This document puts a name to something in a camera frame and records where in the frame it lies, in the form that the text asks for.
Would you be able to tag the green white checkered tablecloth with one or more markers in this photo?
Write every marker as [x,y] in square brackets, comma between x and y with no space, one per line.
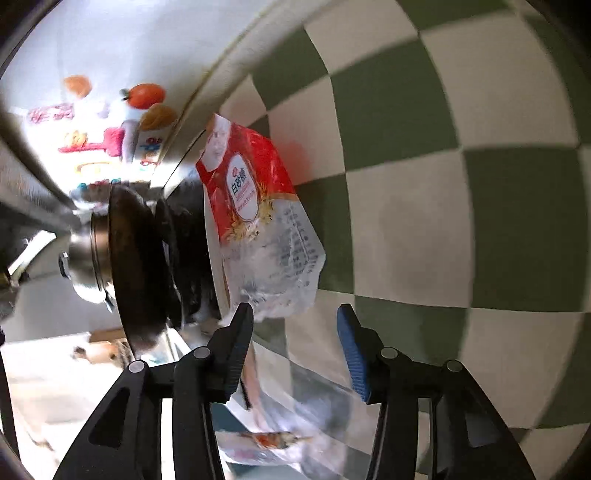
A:
[438,184]

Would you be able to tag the red tomato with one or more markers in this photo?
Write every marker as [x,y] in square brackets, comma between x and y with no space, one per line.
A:
[144,95]

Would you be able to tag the stainless steel steamer pot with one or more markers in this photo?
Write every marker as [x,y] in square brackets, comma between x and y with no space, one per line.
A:
[87,263]

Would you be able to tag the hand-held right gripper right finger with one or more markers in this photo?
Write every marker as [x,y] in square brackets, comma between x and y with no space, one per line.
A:
[353,355]

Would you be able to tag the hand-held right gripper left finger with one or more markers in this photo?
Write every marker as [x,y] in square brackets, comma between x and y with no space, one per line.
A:
[238,355]

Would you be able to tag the red white plastic bag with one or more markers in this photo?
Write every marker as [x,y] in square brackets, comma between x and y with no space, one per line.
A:
[249,184]

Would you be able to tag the black frying pan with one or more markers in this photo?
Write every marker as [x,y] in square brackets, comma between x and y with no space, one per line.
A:
[136,267]

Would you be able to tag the clear plastic wrapper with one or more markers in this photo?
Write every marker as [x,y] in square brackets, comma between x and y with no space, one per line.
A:
[295,415]

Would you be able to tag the black range hood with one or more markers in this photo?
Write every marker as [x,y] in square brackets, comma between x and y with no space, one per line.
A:
[32,194]

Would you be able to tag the orange fruit wall sticker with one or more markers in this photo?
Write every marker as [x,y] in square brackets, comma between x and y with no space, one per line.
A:
[158,117]
[78,86]

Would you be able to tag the pink wall sticker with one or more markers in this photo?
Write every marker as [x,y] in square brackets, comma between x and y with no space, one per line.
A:
[99,141]

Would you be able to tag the black gas stove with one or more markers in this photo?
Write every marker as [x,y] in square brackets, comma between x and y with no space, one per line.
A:
[189,258]

